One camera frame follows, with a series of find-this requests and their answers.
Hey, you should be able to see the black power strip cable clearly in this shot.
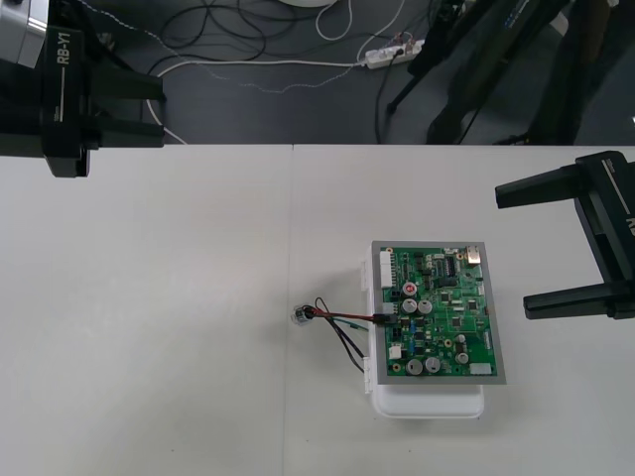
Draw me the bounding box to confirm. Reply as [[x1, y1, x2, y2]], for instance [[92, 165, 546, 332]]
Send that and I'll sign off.
[[374, 52, 399, 146]]

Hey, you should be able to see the dark stand with brown leg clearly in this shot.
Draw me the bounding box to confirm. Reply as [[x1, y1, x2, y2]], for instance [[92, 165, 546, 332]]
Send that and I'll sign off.
[[495, 0, 610, 147]]

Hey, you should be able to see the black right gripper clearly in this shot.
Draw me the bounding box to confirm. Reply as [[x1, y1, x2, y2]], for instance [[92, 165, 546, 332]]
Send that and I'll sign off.
[[494, 150, 635, 322]]

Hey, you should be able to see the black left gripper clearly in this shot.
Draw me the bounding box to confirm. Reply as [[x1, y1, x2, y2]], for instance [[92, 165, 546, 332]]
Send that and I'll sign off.
[[42, 19, 167, 179]]

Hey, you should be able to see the milky plastic box with lid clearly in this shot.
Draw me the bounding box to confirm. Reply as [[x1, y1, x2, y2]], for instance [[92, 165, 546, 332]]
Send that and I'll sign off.
[[357, 260, 486, 420]]

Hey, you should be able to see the pale grey left wrist camera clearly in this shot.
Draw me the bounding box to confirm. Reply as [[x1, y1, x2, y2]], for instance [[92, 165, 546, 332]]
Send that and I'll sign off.
[[0, 0, 50, 69]]

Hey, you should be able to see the red black green cable bundle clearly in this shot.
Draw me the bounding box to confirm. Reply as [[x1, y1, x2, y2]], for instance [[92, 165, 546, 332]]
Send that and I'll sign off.
[[289, 297, 399, 381]]

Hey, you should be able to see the white power cable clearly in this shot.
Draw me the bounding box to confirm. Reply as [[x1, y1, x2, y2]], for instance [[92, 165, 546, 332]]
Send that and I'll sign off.
[[146, 58, 371, 147]]

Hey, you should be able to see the thin white looped cable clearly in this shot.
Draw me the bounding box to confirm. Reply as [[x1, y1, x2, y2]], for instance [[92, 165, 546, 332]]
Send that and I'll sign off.
[[316, 0, 354, 41]]

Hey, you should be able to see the green circuit board grey frame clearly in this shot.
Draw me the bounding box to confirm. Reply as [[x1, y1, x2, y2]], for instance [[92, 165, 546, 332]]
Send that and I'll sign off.
[[370, 239, 510, 387]]

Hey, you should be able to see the white power strip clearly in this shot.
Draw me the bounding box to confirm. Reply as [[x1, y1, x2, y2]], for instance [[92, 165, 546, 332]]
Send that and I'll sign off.
[[365, 38, 427, 69]]

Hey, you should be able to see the thin dotted grey cord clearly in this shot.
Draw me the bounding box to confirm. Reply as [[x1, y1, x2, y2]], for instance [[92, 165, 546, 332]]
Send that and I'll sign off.
[[88, 0, 361, 96]]

